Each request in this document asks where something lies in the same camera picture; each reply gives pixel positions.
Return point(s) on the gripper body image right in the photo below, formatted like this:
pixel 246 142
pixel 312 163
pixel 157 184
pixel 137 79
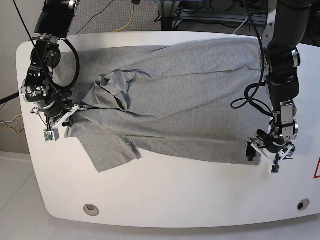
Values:
pixel 273 145

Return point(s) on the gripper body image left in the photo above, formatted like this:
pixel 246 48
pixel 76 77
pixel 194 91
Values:
pixel 54 112

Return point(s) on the grey T-shirt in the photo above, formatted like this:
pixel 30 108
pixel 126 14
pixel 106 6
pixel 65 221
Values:
pixel 171 100

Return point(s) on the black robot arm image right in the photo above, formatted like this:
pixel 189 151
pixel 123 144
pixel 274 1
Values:
pixel 285 27

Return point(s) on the black rod at left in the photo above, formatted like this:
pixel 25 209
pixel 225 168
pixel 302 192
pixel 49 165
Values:
pixel 9 98

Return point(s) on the red warning triangle sticker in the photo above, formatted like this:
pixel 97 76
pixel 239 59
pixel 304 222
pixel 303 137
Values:
pixel 317 171

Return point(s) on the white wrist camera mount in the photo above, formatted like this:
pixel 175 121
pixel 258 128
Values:
pixel 51 132
pixel 271 155

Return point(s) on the right table cable grommet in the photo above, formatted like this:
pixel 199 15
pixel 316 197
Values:
pixel 303 204

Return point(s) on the table cable grommet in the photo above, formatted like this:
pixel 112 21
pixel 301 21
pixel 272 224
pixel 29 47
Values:
pixel 303 204
pixel 91 210

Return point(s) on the left table cable grommet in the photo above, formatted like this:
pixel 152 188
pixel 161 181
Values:
pixel 91 210

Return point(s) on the aluminium frame rail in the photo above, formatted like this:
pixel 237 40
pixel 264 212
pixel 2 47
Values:
pixel 258 19

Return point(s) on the black table leg post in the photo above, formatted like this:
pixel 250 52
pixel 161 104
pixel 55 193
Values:
pixel 169 24

